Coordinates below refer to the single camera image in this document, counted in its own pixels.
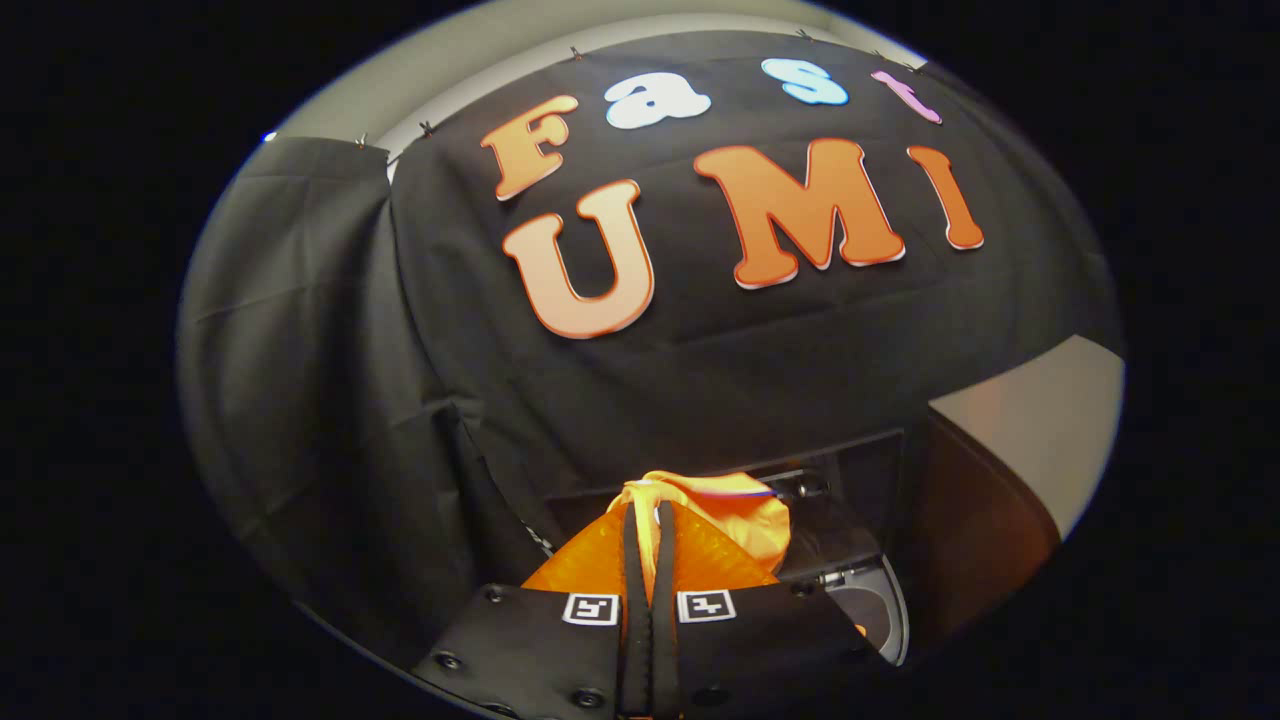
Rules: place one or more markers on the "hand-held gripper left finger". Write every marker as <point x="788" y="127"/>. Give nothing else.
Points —
<point x="633" y="620"/>

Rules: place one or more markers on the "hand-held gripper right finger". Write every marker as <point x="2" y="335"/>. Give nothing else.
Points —
<point x="667" y="630"/>

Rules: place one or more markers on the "yellow polo shirt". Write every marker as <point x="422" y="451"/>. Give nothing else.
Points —
<point x="740" y="520"/>

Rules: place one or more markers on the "dark grey washing machine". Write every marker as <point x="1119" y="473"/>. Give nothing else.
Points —
<point x="880" y="610"/>

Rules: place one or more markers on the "black backdrop cloth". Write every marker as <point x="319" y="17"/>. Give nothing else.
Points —
<point x="400" y="350"/>

